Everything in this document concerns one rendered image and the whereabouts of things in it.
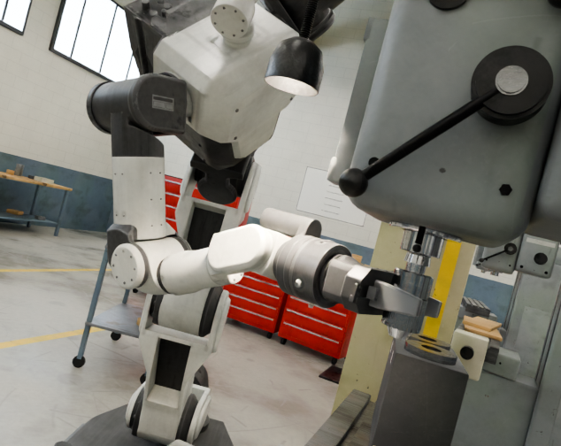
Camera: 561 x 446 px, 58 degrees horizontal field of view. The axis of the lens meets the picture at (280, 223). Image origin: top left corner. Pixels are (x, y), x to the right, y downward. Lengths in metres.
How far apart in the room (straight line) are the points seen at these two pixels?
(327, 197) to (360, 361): 7.74
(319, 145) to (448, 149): 9.72
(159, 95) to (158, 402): 0.82
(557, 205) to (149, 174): 0.63
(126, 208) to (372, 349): 1.69
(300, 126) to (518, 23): 9.92
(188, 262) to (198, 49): 0.40
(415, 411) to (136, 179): 0.60
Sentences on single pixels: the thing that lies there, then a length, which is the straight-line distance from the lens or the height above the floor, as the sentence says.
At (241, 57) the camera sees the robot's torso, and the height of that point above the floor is 1.55.
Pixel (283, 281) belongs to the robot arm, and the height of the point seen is 1.20.
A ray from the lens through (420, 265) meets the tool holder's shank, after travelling 0.62.
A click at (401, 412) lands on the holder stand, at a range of 0.91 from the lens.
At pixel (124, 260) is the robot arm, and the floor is 1.15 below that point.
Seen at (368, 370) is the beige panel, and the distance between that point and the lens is 2.43.
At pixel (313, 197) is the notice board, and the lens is 10.09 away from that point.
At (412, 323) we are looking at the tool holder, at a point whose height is 1.20.
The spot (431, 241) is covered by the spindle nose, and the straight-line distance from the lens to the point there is 0.61.
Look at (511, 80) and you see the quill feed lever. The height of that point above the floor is 1.45.
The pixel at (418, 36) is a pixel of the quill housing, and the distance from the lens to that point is 0.58.
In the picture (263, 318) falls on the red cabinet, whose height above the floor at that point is 0.20.
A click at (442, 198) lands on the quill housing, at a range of 0.54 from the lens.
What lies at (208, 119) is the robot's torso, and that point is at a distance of 0.98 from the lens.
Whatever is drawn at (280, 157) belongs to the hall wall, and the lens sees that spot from 10.44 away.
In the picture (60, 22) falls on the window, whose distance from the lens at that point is 10.48.
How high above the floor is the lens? 1.28
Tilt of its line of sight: level
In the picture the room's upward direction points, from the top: 15 degrees clockwise
